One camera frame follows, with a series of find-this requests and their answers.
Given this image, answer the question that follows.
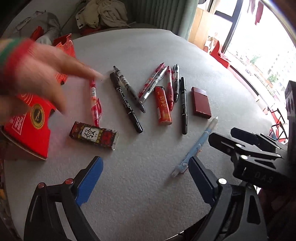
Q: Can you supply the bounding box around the light blue pen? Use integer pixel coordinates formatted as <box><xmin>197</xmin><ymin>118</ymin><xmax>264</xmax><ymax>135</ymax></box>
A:
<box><xmin>171</xmin><ymin>117</ymin><xmax>218</xmax><ymax>177</ymax></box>

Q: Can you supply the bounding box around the dark red case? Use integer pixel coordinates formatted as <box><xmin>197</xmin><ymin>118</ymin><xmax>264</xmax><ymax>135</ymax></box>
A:
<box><xmin>191</xmin><ymin>87</ymin><xmax>212</xmax><ymax>119</ymax></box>

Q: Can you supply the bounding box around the thin black marker pen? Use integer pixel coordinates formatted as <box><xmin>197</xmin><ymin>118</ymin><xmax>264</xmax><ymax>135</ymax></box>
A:
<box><xmin>180</xmin><ymin>76</ymin><xmax>188</xmax><ymax>135</ymax></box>

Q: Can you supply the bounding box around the dark red patterned lighter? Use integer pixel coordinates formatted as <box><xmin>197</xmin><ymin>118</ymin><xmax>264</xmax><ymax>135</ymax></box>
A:
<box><xmin>69</xmin><ymin>121</ymin><xmax>119</xmax><ymax>151</ymax></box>

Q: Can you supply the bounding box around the red orange lighter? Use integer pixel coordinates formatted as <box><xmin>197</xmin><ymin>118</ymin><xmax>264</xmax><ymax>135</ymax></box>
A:
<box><xmin>154</xmin><ymin>86</ymin><xmax>172</xmax><ymax>126</ymax></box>

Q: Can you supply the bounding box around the red pink gel pen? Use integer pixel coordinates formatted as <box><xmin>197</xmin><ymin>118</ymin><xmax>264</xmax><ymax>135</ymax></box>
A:
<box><xmin>89</xmin><ymin>80</ymin><xmax>102</xmax><ymax>127</ymax></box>

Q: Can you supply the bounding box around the red grip gel pen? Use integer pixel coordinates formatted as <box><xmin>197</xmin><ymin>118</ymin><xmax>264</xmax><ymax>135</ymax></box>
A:
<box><xmin>166</xmin><ymin>66</ymin><xmax>174</xmax><ymax>112</ymax></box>

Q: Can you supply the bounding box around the red cardboard tray box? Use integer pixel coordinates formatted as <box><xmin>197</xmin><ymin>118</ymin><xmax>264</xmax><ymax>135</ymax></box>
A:
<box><xmin>1</xmin><ymin>34</ymin><xmax>75</xmax><ymax>160</ymax></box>

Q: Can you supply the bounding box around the long black marker pen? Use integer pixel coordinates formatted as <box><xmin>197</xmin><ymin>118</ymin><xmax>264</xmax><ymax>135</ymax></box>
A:
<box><xmin>109</xmin><ymin>72</ymin><xmax>143</xmax><ymax>133</ymax></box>

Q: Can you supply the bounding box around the black clear gel pen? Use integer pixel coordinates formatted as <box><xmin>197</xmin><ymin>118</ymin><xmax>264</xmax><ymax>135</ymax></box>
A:
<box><xmin>173</xmin><ymin>64</ymin><xmax>180</xmax><ymax>103</ymax></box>

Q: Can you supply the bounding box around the black grey marker pen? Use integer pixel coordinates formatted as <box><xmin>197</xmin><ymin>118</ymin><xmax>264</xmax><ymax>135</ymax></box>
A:
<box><xmin>113</xmin><ymin>66</ymin><xmax>146</xmax><ymax>113</ymax></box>

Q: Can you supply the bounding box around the silver clear gel pen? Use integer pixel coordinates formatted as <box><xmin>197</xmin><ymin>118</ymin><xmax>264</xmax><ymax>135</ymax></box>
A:
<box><xmin>139</xmin><ymin>66</ymin><xmax>168</xmax><ymax>104</ymax></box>

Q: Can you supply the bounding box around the red clear gel pen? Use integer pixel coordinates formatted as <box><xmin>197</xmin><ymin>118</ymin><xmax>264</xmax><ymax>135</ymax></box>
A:
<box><xmin>138</xmin><ymin>62</ymin><xmax>165</xmax><ymax>98</ymax></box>

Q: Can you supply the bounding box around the blurred bare hand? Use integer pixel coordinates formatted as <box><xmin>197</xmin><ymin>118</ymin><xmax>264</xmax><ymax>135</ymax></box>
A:
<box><xmin>1</xmin><ymin>39</ymin><xmax>104</xmax><ymax>123</ymax></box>

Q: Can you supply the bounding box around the red plastic stool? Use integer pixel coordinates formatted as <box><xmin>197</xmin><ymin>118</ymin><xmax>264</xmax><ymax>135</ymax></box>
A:
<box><xmin>204</xmin><ymin>37</ymin><xmax>230</xmax><ymax>69</ymax></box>

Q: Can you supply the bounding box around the green curtain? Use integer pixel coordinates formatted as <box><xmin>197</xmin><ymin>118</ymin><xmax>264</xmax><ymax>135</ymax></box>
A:
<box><xmin>122</xmin><ymin>0</ymin><xmax>199</xmax><ymax>40</ymax></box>

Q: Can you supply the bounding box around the grey covered sofa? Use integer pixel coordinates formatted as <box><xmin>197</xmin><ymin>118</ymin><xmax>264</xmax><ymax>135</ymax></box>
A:
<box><xmin>11</xmin><ymin>11</ymin><xmax>61</xmax><ymax>44</ymax></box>

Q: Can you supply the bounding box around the beige clothes pile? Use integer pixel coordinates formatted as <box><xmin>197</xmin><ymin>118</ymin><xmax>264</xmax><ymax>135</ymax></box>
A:
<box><xmin>75</xmin><ymin>0</ymin><xmax>129</xmax><ymax>29</ymax></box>

